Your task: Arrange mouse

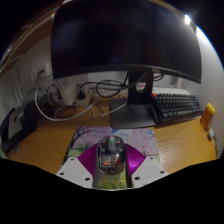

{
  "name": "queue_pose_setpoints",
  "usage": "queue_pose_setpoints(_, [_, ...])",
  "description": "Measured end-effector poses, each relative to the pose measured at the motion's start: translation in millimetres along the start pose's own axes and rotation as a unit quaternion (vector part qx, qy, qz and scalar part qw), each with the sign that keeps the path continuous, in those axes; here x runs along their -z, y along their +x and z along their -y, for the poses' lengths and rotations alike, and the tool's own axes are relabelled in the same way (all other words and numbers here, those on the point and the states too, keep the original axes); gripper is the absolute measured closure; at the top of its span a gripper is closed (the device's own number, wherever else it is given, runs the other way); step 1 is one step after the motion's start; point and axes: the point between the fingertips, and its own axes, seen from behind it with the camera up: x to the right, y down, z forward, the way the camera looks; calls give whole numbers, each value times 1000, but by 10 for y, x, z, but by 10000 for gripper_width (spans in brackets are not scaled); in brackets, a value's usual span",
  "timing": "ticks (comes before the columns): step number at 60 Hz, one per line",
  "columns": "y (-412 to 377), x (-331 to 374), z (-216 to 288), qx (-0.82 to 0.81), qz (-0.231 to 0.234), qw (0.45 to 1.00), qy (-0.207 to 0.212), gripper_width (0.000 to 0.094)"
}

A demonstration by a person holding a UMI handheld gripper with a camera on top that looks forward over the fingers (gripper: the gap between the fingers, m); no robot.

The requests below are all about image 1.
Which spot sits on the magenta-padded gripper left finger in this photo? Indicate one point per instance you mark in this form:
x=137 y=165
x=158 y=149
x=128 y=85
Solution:
x=78 y=166

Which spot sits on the white power strip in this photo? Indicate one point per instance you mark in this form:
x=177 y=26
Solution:
x=71 y=95

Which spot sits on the small white case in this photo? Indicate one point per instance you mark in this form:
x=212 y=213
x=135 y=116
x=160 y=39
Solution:
x=211 y=134

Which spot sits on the white wall socket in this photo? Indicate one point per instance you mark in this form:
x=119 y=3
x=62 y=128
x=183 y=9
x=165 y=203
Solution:
x=43 y=70

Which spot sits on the black mechanical keyboard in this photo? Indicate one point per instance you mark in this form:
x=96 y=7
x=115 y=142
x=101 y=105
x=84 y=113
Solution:
x=176 y=105

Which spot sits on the floral landscape print mouse pad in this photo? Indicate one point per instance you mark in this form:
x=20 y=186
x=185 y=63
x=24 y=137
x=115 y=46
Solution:
x=83 y=140

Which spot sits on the orange container with yellow lid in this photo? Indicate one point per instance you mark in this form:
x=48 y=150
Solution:
x=207 y=116

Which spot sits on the wooden wall shelf unit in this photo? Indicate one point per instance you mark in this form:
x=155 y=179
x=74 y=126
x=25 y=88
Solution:
x=30 y=40

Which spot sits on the black computer monitor with stand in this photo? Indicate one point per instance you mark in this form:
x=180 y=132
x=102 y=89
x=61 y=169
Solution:
x=123 y=36

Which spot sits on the bright lamp light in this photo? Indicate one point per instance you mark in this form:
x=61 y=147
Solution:
x=188 y=19

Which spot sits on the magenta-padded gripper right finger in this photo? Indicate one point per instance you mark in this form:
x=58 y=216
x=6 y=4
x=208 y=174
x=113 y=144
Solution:
x=143 y=166

